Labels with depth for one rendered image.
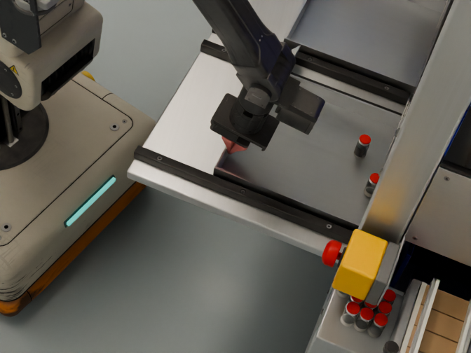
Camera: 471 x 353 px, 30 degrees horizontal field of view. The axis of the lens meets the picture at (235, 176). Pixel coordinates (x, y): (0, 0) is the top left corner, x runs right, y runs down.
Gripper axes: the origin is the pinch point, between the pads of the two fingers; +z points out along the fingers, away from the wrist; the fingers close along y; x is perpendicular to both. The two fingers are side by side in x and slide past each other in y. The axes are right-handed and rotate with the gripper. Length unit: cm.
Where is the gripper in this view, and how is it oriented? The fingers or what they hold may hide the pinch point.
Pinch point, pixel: (231, 148)
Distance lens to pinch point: 150.1
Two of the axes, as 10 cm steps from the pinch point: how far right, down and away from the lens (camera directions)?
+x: 3.9, -7.3, 5.6
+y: 8.8, 4.7, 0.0
